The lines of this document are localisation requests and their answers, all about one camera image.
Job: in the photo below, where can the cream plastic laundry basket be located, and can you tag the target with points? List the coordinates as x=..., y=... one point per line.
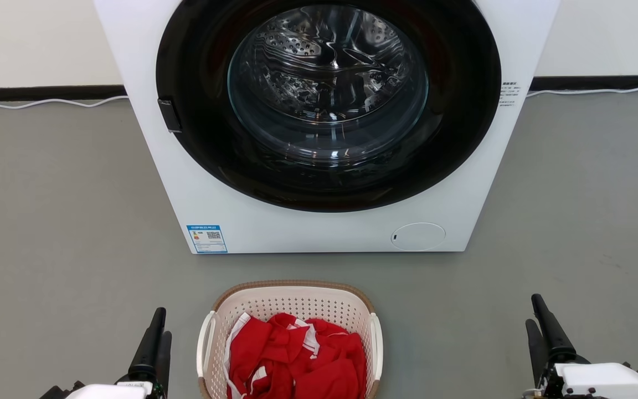
x=297, y=302

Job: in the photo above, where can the blue energy label sticker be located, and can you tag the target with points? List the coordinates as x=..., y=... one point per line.
x=207, y=239

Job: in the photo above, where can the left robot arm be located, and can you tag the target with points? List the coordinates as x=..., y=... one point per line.
x=58, y=394

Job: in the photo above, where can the small printed text sticker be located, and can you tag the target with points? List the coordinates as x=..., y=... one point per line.
x=509, y=95

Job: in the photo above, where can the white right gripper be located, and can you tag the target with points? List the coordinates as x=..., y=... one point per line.
x=601, y=382

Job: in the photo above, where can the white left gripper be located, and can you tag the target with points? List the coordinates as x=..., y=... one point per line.
x=114, y=391

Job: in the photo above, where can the round white filter cover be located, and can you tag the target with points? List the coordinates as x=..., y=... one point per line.
x=418, y=237

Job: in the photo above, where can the steel washer drum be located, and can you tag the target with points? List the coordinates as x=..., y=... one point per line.
x=324, y=72

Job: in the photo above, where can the red and white clothing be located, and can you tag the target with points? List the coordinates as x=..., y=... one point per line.
x=297, y=360

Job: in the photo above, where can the white front-load washing machine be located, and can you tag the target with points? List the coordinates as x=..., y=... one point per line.
x=324, y=233

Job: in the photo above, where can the round black washer door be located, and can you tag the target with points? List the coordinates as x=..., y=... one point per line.
x=197, y=138

